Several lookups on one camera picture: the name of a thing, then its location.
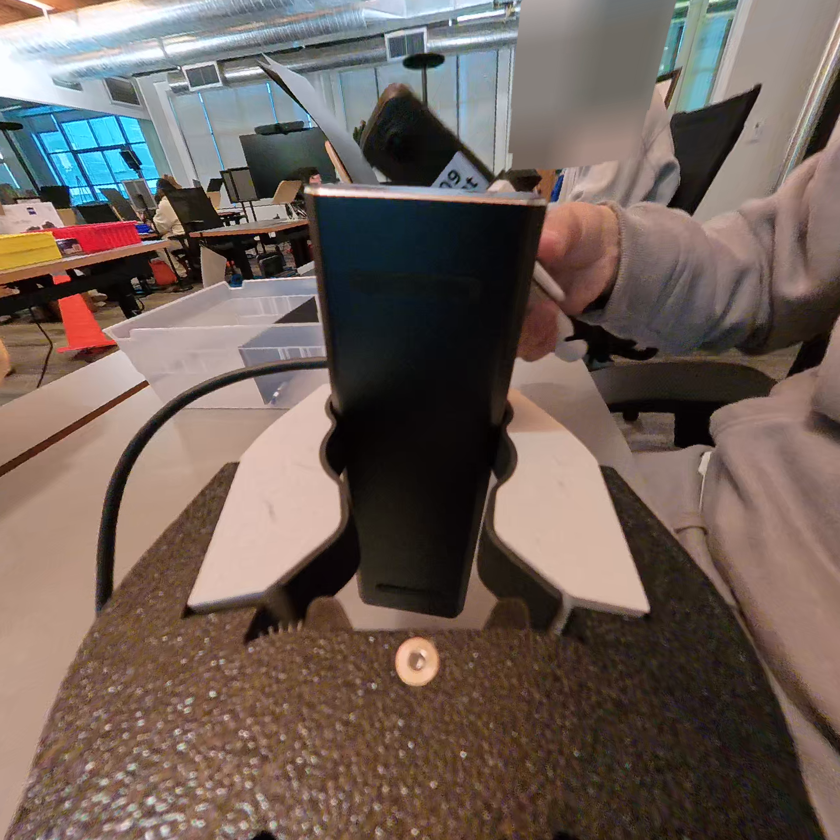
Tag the orange bag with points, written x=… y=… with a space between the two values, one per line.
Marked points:
x=163 y=272

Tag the white air vent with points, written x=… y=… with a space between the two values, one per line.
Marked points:
x=122 y=92
x=201 y=76
x=405 y=44

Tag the white cardboard box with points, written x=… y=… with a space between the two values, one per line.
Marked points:
x=26 y=216

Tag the person's right forearm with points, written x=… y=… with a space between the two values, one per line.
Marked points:
x=709 y=262

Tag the glass door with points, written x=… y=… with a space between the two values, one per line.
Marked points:
x=702 y=52

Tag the yellow plastic bin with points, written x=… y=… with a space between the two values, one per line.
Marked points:
x=26 y=253

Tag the large silver duct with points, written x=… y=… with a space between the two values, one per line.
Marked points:
x=197 y=26

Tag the white board piece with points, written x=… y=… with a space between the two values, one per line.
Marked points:
x=213 y=269

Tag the metal pole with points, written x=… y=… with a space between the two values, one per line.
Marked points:
x=817 y=85

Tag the orange traffic cone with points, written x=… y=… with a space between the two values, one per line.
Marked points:
x=82 y=325

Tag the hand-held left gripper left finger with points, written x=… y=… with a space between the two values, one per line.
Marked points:
x=262 y=525

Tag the grey monitor on stand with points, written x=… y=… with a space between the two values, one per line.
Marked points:
x=139 y=197

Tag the thin silver duct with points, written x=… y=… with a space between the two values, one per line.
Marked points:
x=295 y=49

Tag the large grid window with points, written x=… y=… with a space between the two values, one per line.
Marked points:
x=85 y=151

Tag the clear plastic bin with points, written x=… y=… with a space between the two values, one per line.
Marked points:
x=197 y=354

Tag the white desk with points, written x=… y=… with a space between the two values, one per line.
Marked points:
x=39 y=558

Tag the black floor lamp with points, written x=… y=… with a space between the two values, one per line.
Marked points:
x=10 y=124
x=423 y=61

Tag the black office chair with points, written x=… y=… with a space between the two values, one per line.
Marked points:
x=193 y=210
x=689 y=387

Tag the person's right hand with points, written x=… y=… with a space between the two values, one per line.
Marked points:
x=577 y=249

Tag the small framed screen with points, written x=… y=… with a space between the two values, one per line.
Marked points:
x=237 y=186

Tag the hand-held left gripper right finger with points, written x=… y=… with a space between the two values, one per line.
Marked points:
x=571 y=525

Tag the grey metal USB hub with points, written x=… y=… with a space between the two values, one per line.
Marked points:
x=282 y=351
x=420 y=394

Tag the large black monitor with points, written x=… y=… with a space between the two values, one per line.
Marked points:
x=282 y=164

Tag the grey angled panel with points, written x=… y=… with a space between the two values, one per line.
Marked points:
x=315 y=111

